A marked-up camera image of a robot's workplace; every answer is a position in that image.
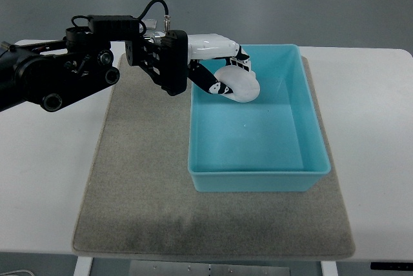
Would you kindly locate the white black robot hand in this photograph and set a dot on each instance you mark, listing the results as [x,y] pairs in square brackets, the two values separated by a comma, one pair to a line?
[211,46]

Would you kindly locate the white bunny toy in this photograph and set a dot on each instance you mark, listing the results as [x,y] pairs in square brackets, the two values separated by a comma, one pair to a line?
[243,83]

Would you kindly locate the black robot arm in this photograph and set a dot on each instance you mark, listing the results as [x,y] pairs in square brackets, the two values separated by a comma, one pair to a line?
[56,74]

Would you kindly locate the light blue plastic box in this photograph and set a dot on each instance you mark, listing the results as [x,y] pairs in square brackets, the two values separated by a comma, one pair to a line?
[271,144]

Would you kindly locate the metal floor plate upper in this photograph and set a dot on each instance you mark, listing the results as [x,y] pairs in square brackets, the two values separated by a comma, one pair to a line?
[150,23]

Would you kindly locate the grey felt mat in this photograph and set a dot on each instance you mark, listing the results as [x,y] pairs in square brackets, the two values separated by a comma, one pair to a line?
[140,200]

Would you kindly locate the white table leg right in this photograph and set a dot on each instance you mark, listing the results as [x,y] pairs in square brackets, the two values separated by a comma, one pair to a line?
[329,268]

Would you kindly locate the white table leg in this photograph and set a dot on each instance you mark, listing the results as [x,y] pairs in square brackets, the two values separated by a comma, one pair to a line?
[329,268]
[83,266]

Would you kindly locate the white table leg left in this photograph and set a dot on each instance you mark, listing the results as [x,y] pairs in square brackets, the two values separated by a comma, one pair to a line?
[83,266]

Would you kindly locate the black table control panel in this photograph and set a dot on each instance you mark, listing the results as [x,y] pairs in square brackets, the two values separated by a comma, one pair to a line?
[391,266]

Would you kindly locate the grey metal base plate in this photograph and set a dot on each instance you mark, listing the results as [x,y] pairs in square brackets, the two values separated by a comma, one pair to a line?
[187,268]

